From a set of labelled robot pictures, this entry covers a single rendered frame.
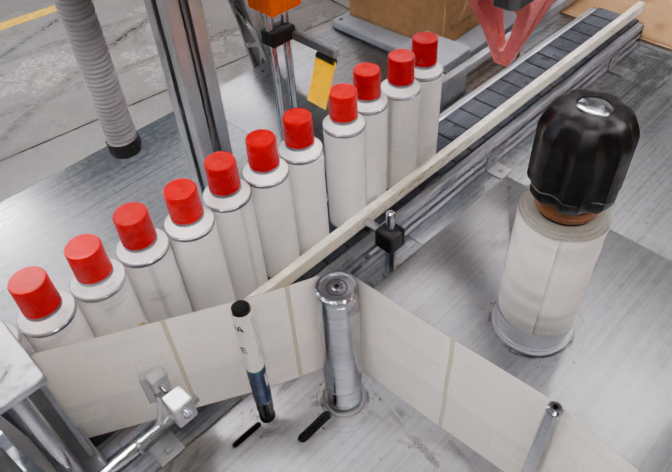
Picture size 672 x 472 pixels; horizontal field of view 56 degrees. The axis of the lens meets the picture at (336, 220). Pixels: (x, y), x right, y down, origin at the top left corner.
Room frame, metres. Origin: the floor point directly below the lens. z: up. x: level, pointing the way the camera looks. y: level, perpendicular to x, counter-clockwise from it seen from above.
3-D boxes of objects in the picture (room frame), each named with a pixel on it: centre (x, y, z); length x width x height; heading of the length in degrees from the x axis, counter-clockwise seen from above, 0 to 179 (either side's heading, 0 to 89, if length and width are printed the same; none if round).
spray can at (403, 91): (0.68, -0.09, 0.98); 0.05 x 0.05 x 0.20
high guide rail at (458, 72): (0.79, -0.16, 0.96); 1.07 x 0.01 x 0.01; 133
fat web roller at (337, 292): (0.34, 0.00, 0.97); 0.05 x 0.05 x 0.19
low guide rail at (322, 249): (0.74, -0.21, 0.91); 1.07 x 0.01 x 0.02; 133
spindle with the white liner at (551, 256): (0.42, -0.22, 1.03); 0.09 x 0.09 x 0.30
